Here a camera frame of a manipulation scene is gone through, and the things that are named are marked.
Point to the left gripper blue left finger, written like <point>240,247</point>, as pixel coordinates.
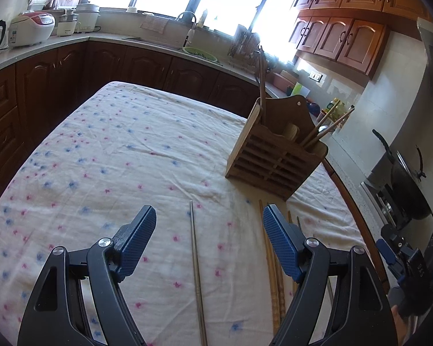
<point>130,241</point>

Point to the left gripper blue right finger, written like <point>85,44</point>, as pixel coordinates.
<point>287,241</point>

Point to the person right hand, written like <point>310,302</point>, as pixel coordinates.
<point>400,324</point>

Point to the metal chopstick middle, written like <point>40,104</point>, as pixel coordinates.
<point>329,284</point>

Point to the metal chopstick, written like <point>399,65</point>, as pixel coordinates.
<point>329,284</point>
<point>197,280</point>

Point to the gas stove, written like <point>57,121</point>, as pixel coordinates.
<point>382,200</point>

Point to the wooden slatted utensil holder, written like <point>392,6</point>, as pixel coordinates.
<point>277,149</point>

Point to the metal chopstick far left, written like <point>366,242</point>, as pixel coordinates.
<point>197,280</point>

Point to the white floral tablecloth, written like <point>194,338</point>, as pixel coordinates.
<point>130,146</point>

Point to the yellow oil bottle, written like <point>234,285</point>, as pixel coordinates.
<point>338,111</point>

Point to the white container green lid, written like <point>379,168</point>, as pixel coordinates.
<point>297,89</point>

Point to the lower dark wooden cabinets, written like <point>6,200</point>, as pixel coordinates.
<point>40,91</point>

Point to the metal dish rack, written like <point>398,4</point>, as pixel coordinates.
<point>244,46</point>

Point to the green colander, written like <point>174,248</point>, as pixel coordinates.
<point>200,53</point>

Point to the chrome sink faucet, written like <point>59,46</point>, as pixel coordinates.
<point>190,17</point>

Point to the hanging dish towel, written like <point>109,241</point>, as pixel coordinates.
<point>154,23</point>

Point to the small white cooker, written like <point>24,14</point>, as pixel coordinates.
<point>66,24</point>

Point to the large white rice cooker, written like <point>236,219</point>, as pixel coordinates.
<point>87,17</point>

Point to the white pink rice cooker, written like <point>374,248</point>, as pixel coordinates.
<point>30,29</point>

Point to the black wok with handle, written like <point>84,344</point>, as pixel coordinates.
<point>405,182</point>

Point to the upper wooden wall cabinets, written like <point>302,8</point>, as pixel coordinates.
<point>354,33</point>

